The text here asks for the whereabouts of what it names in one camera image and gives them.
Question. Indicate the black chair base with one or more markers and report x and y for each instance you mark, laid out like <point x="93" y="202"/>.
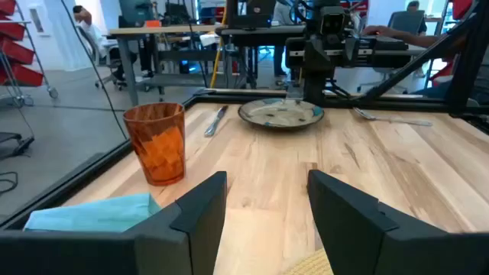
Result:
<point x="15" y="147"/>

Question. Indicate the round woven straw placemat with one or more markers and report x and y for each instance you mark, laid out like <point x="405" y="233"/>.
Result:
<point x="309" y="265"/>

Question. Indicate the person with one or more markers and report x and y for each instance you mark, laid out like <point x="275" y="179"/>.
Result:
<point x="401" y="35"/>
<point x="413" y="5"/>
<point x="95" y="38"/>

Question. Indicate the grey office chair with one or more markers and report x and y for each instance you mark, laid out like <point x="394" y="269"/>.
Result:
<point x="405" y="23"/>

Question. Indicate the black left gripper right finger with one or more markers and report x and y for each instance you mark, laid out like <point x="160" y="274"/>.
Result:
<point x="382" y="248"/>

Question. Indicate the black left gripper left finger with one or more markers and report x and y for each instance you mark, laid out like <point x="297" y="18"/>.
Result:
<point x="114" y="256"/>

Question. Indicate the orange faceted plastic cup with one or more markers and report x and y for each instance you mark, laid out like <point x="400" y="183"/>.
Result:
<point x="156" y="145"/>

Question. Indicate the rack with red bins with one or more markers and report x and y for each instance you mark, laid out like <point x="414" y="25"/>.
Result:
<point x="17" y="51"/>

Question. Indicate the small orange box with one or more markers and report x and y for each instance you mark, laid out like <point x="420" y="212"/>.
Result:
<point x="153" y="23"/>

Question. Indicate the patterned ceramic bowl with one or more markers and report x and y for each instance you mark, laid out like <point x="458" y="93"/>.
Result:
<point x="280" y="114"/>

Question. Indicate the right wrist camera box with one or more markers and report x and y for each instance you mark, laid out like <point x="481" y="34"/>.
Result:
<point x="332" y="24"/>

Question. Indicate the silver table knife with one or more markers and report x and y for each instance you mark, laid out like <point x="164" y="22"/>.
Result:
<point x="214" y="124"/>

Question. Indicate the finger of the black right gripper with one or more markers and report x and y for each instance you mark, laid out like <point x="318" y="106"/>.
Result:
<point x="350" y="49"/>
<point x="317" y="55"/>

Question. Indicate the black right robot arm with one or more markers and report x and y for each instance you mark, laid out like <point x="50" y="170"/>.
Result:
<point x="313" y="88"/>

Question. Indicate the wooden desk with grey legs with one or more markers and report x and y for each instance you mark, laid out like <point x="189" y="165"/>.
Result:
<point x="164" y="30"/>

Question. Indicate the black desk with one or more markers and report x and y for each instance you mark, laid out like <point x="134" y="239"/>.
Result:
<point x="260" y="31"/>

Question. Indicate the teal cloth napkin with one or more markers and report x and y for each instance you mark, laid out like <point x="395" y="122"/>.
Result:
<point x="95" y="214"/>

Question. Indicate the silver spoon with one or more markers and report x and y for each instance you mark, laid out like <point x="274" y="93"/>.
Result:
<point x="362" y="114"/>

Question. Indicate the black laptop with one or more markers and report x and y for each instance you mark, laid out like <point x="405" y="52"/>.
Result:
<point x="248" y="15"/>

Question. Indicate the dark monitor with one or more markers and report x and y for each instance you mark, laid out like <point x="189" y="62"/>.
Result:
<point x="135" y="11"/>

